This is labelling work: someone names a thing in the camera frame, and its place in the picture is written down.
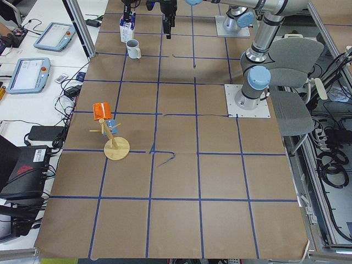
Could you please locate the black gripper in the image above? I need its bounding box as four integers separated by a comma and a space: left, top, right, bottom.
146, 0, 177, 39
122, 0, 141, 22

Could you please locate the whole milk carton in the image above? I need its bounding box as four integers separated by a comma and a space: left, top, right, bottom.
119, 12, 136, 43

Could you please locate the white grey mug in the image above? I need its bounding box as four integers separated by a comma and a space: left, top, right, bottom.
126, 39, 141, 59

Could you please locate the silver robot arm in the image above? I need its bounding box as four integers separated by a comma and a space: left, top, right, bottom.
211, 1, 308, 110
122, 1, 254, 34

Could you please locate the small black power adapter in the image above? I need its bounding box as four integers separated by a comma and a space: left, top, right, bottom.
85, 19, 101, 28

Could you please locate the upper teach pendant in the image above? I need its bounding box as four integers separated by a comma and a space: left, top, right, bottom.
34, 22, 76, 52

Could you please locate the teach pendant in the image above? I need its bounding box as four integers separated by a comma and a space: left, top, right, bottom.
34, 22, 76, 52
6, 58, 51, 94

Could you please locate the small remote control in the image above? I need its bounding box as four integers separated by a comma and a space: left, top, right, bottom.
54, 73, 69, 84

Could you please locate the orange mug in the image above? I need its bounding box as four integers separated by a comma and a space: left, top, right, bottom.
93, 102, 112, 120

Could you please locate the blue mug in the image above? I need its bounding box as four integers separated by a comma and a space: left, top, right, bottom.
99, 119, 118, 135

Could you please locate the lower teach pendant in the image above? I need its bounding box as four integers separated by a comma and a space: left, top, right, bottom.
6, 58, 51, 94

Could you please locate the grey office chair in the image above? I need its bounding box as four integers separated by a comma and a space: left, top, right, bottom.
267, 36, 327, 155

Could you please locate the wooden mug tree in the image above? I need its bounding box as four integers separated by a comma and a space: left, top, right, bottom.
90, 120, 130, 160

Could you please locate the black power brick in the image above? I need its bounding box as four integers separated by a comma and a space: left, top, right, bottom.
24, 125, 64, 146

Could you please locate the black laptop computer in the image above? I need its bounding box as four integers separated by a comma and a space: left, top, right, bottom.
1, 136, 51, 201

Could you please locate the aluminium frame post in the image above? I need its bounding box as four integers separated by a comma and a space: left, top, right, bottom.
62, 0, 96, 58

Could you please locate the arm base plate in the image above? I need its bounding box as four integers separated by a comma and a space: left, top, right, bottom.
224, 84, 271, 118
215, 15, 251, 38

